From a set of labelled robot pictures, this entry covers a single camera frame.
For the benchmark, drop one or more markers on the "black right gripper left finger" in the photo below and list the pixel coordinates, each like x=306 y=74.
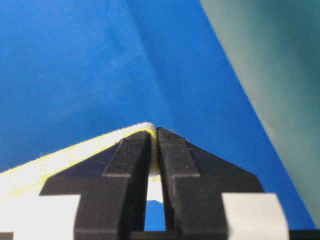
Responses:
x=100 y=198

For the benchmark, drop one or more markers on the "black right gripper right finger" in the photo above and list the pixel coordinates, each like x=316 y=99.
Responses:
x=209 y=198

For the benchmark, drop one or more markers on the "green backdrop curtain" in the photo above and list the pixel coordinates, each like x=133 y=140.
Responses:
x=274 y=49

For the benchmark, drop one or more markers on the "blue table cloth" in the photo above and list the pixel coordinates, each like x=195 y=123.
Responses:
x=71 y=70

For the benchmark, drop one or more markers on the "yellow white towel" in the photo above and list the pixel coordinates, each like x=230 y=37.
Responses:
x=33 y=174

